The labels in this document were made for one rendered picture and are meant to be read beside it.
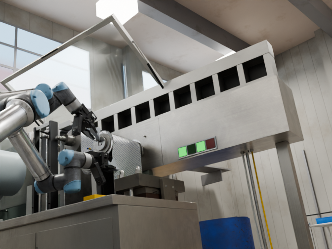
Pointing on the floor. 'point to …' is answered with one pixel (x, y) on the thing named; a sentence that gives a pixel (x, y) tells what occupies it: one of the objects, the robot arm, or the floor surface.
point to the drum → (227, 233)
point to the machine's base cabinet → (110, 230)
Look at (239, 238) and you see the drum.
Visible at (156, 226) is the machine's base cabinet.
